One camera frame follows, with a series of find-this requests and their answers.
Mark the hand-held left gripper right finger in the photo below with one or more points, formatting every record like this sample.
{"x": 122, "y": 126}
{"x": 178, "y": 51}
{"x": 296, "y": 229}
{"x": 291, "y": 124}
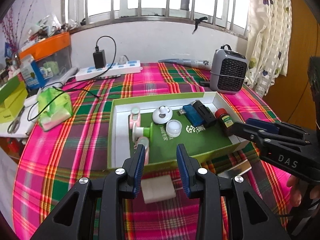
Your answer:
{"x": 183, "y": 170}

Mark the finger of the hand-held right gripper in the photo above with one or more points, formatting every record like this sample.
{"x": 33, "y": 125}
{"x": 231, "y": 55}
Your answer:
{"x": 245, "y": 132}
{"x": 262, "y": 125}

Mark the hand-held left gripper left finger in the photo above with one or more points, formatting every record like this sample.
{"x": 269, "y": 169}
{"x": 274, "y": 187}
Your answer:
{"x": 138, "y": 170}

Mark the brown jar with red lid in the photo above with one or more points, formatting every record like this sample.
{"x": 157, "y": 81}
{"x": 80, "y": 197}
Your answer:
{"x": 225, "y": 122}

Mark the pink case with mint lid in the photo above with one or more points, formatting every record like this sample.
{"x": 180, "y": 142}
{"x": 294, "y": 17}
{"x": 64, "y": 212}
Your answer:
{"x": 146, "y": 145}

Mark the white charger block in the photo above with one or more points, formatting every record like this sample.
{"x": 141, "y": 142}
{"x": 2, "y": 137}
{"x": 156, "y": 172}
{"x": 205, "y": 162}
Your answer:
{"x": 157, "y": 190}

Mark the green and white cardboard box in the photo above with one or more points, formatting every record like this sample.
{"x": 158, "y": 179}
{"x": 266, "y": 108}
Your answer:
{"x": 200, "y": 142}

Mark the green and white suction knob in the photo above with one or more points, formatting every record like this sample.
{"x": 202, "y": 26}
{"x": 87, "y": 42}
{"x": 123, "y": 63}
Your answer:
{"x": 143, "y": 131}

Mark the round white jar lid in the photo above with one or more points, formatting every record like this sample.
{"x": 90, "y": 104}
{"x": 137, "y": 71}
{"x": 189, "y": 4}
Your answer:
{"x": 173, "y": 128}

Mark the black rectangular device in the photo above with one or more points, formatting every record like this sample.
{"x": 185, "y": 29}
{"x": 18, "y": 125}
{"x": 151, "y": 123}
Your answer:
{"x": 205, "y": 113}

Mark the small pink bottle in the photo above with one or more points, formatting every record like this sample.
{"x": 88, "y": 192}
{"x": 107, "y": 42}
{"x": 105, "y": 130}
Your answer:
{"x": 134, "y": 117}

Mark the blue translucent usb device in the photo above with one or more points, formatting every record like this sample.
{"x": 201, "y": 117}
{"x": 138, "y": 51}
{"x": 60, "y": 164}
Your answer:
{"x": 192, "y": 116}

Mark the white round cartoon gadget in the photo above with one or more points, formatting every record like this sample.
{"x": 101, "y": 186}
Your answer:
{"x": 162, "y": 115}

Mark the person's right hand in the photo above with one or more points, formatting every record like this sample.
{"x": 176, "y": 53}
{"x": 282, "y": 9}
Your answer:
{"x": 296, "y": 192}

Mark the silver flat metal case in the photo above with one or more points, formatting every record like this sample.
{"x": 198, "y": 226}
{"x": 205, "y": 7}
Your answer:
{"x": 235, "y": 168}

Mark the wooden wardrobe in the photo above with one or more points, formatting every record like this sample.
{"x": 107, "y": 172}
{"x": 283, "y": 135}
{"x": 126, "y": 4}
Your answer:
{"x": 297, "y": 80}

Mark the grey portable heater fan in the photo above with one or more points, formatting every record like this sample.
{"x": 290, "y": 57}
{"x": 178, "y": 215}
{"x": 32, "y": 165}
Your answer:
{"x": 228, "y": 72}

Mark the pink plaid tablecloth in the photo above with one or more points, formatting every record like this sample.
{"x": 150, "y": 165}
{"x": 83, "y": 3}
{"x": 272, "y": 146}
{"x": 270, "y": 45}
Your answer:
{"x": 62, "y": 155}

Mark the cream patterned curtain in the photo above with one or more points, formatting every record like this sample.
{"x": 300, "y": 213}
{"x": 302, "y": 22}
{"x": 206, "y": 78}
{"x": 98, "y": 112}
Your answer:
{"x": 267, "y": 37}

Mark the grey flower print umbrella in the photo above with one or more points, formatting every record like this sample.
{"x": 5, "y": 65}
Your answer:
{"x": 185, "y": 63}

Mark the white power strip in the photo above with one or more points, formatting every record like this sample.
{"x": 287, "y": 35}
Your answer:
{"x": 112, "y": 70}

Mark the green tissue packet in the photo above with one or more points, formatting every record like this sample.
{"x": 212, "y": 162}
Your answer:
{"x": 55, "y": 108}

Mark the white plug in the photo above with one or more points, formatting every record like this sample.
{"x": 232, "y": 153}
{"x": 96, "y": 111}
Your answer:
{"x": 122, "y": 60}

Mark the black charger adapter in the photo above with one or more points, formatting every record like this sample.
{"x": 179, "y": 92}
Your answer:
{"x": 99, "y": 59}

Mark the white side table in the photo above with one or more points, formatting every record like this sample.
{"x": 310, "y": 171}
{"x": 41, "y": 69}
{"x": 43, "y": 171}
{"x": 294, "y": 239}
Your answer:
{"x": 17, "y": 135}

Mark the white oval object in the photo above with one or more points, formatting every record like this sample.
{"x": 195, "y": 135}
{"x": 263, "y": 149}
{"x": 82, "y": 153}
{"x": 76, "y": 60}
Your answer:
{"x": 31, "y": 101}

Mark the scissors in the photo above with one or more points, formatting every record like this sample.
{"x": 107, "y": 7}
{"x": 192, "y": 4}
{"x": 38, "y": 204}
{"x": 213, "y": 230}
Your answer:
{"x": 15, "y": 123}

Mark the lime yellow box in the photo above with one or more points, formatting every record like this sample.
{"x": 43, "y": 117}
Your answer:
{"x": 12, "y": 110}

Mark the blue carton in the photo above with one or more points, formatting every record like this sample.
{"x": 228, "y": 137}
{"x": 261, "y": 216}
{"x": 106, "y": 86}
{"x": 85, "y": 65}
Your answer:
{"x": 30, "y": 72}

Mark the clear storage box orange lid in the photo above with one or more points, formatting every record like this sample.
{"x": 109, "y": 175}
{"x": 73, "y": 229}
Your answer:
{"x": 50, "y": 52}

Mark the dark green box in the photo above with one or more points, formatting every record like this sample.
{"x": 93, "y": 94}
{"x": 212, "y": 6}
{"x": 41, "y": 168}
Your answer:
{"x": 11, "y": 90}

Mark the metal window bars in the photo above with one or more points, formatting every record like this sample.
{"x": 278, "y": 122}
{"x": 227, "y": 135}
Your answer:
{"x": 150, "y": 2}

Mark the pile of small clutter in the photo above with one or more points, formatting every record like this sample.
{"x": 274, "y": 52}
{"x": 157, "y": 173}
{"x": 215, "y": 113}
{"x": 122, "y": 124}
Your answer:
{"x": 47, "y": 28}

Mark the purple dried flower branches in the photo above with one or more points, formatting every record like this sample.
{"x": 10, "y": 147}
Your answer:
{"x": 12, "y": 30}

